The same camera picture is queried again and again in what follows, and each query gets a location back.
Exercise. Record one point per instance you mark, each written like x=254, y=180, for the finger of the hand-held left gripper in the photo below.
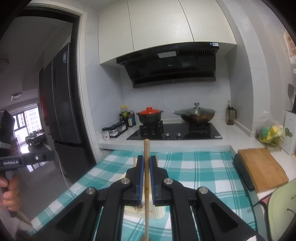
x=41, y=157

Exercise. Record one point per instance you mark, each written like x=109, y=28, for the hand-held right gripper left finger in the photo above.
x=140, y=180

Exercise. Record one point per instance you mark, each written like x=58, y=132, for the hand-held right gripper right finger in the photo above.
x=152, y=180

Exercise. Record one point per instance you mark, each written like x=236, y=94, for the cream utensil holder box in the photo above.
x=157, y=212

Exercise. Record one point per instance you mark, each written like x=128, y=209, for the single long wooden chopstick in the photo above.
x=146, y=148

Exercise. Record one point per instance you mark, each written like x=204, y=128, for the person's left hand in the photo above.
x=12, y=197

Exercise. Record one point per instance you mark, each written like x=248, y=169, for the dark dining furniture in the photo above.
x=34, y=140

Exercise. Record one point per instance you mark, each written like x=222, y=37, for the red hanging cloth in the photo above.
x=43, y=106

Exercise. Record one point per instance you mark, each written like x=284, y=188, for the teal white checked tablecloth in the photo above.
x=203, y=169

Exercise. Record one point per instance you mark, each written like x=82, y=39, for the spice jars and bottles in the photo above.
x=118, y=131

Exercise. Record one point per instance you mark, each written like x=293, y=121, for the small white seasoning jar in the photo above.
x=105, y=134

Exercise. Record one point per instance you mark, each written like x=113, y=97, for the grey refrigerator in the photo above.
x=64, y=104

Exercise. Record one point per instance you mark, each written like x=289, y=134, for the dark sauce bottle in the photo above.
x=131, y=119

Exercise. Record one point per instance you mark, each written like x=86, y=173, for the black clay pot red lid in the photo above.
x=150, y=118

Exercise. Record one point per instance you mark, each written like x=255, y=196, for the black glass gas hob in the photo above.
x=196, y=134

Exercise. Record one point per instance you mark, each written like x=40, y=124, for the ceiling vent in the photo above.
x=16, y=96

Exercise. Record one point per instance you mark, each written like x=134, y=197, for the yellow capped oil bottle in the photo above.
x=124, y=113

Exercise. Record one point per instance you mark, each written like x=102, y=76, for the wok with glass lid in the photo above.
x=196, y=117

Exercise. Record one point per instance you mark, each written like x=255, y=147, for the dark water jug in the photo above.
x=230, y=115

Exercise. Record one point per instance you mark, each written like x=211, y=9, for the wooden cutting board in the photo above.
x=261, y=166

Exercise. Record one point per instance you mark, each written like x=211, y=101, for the black range hood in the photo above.
x=171, y=67

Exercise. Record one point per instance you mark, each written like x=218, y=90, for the plastic bag of sponges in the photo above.
x=270, y=134

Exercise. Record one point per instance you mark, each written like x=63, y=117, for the light green cutting board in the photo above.
x=284, y=208

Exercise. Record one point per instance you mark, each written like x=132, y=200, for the white knife holder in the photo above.
x=290, y=139

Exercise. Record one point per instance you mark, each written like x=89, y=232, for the grey spatula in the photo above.
x=291, y=89

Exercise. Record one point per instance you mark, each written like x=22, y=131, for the hanging printed paper bag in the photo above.
x=291, y=48

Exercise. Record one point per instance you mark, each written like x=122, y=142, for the white wall cabinet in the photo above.
x=161, y=23

